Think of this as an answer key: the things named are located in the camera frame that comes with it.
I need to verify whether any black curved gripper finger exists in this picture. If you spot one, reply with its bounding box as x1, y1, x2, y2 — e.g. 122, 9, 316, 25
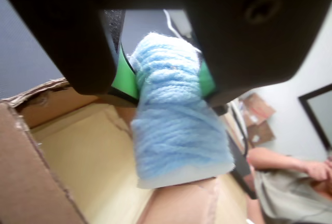
0, 0, 139, 104

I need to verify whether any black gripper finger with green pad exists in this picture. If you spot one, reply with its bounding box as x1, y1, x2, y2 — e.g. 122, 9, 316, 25
181, 0, 332, 116

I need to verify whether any blue yarn-wrapped foam block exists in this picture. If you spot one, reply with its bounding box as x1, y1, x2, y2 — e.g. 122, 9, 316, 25
129, 31, 236, 190

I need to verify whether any person's bare forearm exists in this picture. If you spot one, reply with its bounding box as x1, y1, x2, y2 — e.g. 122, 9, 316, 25
247, 147, 311, 173

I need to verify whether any open brown cardboard box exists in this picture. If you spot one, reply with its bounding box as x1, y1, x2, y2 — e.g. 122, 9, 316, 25
0, 77, 250, 224

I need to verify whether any person's bare hand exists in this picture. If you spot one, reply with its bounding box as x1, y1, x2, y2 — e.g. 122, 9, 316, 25
301, 160, 332, 183

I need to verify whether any cardboard carton with red print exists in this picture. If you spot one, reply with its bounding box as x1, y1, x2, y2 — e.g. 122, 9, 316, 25
243, 92, 276, 127

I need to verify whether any plain brown cardboard carton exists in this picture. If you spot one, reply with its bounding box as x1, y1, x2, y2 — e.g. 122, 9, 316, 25
245, 121, 276, 149

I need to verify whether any yellow foam pad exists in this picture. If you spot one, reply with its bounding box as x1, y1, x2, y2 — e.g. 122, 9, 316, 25
31, 103, 161, 224

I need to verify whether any seated person in grey shirt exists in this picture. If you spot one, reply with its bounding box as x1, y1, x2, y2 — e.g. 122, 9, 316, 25
253, 156, 332, 224

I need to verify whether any white USB cable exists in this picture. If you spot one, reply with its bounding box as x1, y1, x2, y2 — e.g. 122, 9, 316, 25
162, 9, 202, 53

